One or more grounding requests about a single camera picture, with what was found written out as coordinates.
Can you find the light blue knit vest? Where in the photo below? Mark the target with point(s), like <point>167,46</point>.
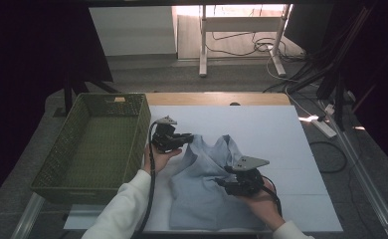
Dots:
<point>198,199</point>

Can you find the dark monitor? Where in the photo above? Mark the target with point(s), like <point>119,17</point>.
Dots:
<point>308,26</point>

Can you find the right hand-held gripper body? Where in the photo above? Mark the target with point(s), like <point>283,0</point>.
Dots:
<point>246,182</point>

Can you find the dark curtain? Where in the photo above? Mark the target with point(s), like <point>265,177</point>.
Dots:
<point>23,66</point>
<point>381,83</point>

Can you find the white table mat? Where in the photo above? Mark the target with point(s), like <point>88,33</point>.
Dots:
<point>281,132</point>

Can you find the green woven basket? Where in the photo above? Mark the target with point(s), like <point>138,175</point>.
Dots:
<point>99,149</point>

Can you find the black floor stand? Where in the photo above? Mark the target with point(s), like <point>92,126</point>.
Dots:
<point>68,96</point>

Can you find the black upright stand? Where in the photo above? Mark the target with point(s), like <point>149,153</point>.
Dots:
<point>339,99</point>

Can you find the white cabinet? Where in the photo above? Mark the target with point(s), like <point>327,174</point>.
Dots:
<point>132,30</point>

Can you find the person's left hand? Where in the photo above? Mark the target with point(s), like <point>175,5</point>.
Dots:
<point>157,161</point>

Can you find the person's right hand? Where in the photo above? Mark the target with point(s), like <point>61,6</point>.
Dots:
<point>263,205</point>

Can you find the white plug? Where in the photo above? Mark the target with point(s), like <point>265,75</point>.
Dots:
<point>329,109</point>

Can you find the white desk frame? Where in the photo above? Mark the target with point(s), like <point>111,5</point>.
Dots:
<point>241,24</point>

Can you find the long aluminium rail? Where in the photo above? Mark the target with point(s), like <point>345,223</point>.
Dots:
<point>365,179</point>

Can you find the short aluminium rail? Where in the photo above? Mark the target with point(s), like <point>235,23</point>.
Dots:
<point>29,215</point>

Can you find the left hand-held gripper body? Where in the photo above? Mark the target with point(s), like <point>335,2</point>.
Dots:
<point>165,139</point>

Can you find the white power strip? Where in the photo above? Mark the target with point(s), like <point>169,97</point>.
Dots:
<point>324,129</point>

